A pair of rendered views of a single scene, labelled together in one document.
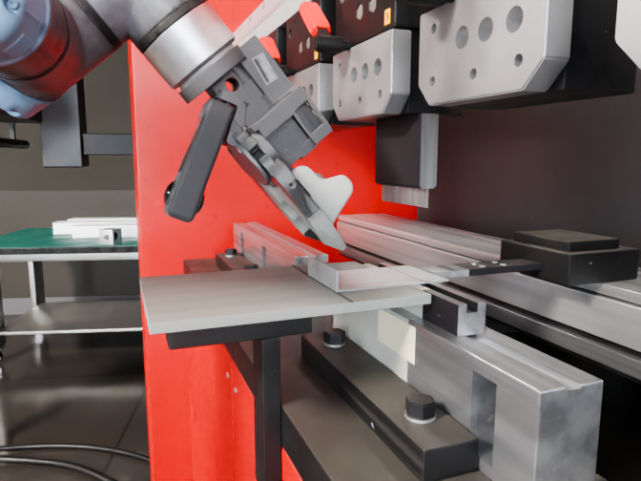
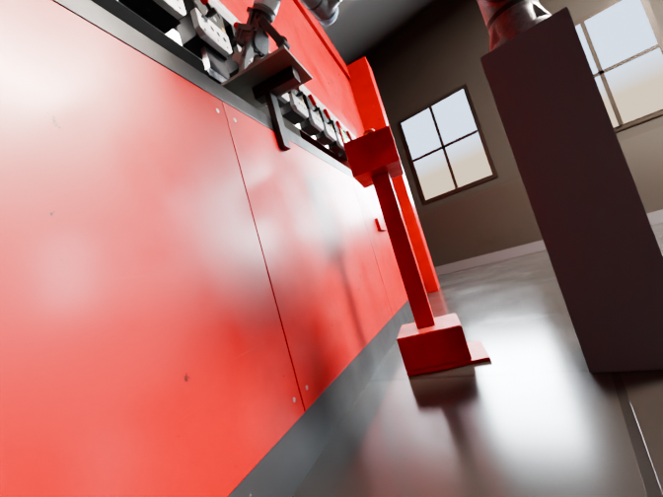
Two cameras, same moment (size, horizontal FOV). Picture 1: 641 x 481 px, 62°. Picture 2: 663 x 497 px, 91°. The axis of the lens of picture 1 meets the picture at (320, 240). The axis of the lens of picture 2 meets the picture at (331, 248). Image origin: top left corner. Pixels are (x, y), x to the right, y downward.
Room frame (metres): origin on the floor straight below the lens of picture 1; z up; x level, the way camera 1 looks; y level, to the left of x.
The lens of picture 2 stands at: (1.21, 0.73, 0.36)
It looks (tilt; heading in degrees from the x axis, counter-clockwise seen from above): 5 degrees up; 222
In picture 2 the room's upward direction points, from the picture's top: 16 degrees counter-clockwise
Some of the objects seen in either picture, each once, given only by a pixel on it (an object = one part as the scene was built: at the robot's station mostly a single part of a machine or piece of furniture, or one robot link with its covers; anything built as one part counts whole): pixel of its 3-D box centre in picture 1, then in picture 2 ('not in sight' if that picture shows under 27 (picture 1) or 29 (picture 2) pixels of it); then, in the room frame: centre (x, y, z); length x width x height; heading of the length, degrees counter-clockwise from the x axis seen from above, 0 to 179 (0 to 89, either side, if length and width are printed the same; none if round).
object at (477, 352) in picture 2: not in sight; (440, 340); (0.20, 0.18, 0.06); 0.25 x 0.20 x 0.12; 116
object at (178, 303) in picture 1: (276, 289); (263, 84); (0.54, 0.05, 1.00); 0.26 x 0.18 x 0.01; 111
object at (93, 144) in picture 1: (123, 143); not in sight; (1.71, 0.62, 1.17); 0.40 x 0.24 x 0.07; 21
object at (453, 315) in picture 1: (415, 293); not in sight; (0.57, -0.10, 0.98); 0.20 x 0.03 x 0.03; 21
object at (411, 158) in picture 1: (403, 160); (216, 68); (0.60, -0.09, 1.13); 0.10 x 0.02 x 0.10; 21
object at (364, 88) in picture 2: not in sight; (361, 187); (-1.47, -1.06, 1.15); 0.85 x 0.25 x 2.30; 111
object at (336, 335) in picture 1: (334, 337); not in sight; (0.63, -0.02, 0.91); 0.03 x 0.03 x 0.02
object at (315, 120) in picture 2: not in sight; (309, 115); (-0.13, -0.37, 1.26); 0.15 x 0.09 x 0.17; 21
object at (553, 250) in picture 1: (518, 258); not in sight; (0.64, -0.24, 1.01); 0.26 x 0.12 x 0.05; 111
